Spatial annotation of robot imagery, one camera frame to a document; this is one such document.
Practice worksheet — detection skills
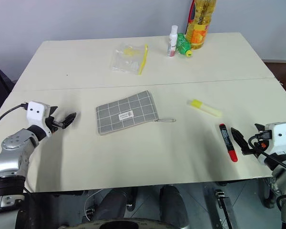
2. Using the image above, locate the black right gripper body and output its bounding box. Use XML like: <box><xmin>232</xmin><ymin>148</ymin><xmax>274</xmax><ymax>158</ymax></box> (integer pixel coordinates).
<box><xmin>241</xmin><ymin>134</ymin><xmax>269</xmax><ymax>156</ymax></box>

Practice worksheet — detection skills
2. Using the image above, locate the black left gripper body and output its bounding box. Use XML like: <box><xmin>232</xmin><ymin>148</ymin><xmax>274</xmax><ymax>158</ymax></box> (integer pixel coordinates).
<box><xmin>45</xmin><ymin>115</ymin><xmax>64</xmax><ymax>135</ymax></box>

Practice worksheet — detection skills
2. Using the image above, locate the grey checked pencil pouch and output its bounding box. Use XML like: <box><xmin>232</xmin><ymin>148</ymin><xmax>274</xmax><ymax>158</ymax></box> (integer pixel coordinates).
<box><xmin>95</xmin><ymin>90</ymin><xmax>177</xmax><ymax>136</ymax></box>

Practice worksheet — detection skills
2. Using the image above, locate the clear zip bag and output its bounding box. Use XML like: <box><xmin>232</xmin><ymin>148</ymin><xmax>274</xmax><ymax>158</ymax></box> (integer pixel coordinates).
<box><xmin>110</xmin><ymin>43</ymin><xmax>150</xmax><ymax>76</ymax></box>

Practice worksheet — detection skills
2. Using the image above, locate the red and black marker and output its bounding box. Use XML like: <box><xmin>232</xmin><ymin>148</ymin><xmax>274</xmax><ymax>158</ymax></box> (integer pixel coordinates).
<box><xmin>218</xmin><ymin>123</ymin><xmax>239</xmax><ymax>163</ymax></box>

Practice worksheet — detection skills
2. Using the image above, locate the yellow highlighter pen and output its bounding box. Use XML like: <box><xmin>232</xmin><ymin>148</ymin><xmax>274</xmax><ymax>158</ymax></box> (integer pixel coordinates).
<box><xmin>186</xmin><ymin>99</ymin><xmax>223</xmax><ymax>119</ymax></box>

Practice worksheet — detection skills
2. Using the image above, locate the black bar under table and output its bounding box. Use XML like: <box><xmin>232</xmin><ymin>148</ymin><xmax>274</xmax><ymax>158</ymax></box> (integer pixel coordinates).
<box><xmin>214</xmin><ymin>189</ymin><xmax>235</xmax><ymax>229</ymax></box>

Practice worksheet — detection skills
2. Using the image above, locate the dark rounded shape under table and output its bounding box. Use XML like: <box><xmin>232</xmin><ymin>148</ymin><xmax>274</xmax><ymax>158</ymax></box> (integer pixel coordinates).
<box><xmin>159</xmin><ymin>185</ymin><xmax>189</xmax><ymax>227</ymax></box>
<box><xmin>92</xmin><ymin>188</ymin><xmax>129</xmax><ymax>221</ymax></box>

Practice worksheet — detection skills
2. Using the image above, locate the green plastic bottle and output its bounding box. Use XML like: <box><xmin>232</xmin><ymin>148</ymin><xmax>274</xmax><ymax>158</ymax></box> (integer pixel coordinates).
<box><xmin>176</xmin><ymin>32</ymin><xmax>194</xmax><ymax>58</ymax></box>

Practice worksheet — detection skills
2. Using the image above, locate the large yellow oil bottle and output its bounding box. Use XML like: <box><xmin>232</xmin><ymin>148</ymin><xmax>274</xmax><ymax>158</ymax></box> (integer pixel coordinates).
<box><xmin>185</xmin><ymin>0</ymin><xmax>217</xmax><ymax>51</ymax></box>

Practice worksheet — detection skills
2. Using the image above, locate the dark curved rim with silver edge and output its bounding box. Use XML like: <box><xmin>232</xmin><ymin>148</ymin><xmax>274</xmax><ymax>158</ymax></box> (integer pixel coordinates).
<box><xmin>59</xmin><ymin>218</ymin><xmax>189</xmax><ymax>229</ymax></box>

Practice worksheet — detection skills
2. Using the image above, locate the white spray bottle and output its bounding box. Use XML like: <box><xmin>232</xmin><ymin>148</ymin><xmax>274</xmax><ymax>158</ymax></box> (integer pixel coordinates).
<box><xmin>167</xmin><ymin>25</ymin><xmax>179</xmax><ymax>58</ymax></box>

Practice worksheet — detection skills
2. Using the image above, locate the red object behind oil bottle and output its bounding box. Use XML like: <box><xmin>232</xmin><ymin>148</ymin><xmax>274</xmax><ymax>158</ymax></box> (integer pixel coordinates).
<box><xmin>186</xmin><ymin>0</ymin><xmax>196</xmax><ymax>34</ymax></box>

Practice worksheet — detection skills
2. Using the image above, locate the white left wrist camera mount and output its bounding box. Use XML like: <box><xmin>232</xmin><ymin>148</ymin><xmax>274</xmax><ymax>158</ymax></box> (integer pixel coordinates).
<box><xmin>26</xmin><ymin>101</ymin><xmax>52</xmax><ymax>138</ymax></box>

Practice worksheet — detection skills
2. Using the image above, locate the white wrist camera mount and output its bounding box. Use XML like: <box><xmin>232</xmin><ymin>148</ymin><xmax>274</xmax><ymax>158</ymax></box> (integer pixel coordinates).
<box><xmin>26</xmin><ymin>101</ymin><xmax>52</xmax><ymax>138</ymax></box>
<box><xmin>264</xmin><ymin>122</ymin><xmax>286</xmax><ymax>153</ymax></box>

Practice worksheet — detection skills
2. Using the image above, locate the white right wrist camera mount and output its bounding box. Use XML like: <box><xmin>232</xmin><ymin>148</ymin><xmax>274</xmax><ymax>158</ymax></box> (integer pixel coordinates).
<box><xmin>264</xmin><ymin>122</ymin><xmax>286</xmax><ymax>153</ymax></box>

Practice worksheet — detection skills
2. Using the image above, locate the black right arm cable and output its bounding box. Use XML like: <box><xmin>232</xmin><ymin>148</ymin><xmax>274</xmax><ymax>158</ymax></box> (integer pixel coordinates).
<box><xmin>247</xmin><ymin>133</ymin><xmax>286</xmax><ymax>175</ymax></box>

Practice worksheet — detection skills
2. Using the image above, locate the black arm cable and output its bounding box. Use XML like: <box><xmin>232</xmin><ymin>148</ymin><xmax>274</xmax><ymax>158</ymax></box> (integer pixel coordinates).
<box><xmin>247</xmin><ymin>133</ymin><xmax>286</xmax><ymax>175</ymax></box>
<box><xmin>0</xmin><ymin>103</ymin><xmax>28</xmax><ymax>163</ymax></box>

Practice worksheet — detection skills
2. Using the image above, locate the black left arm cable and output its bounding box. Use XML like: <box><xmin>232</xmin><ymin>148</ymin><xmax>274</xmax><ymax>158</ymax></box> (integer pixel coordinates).
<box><xmin>0</xmin><ymin>103</ymin><xmax>28</xmax><ymax>163</ymax></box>

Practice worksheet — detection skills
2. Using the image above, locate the white cable under table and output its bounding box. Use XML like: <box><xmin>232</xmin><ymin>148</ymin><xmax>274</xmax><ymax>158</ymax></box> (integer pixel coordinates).
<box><xmin>83</xmin><ymin>189</ymin><xmax>104</xmax><ymax>221</ymax></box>

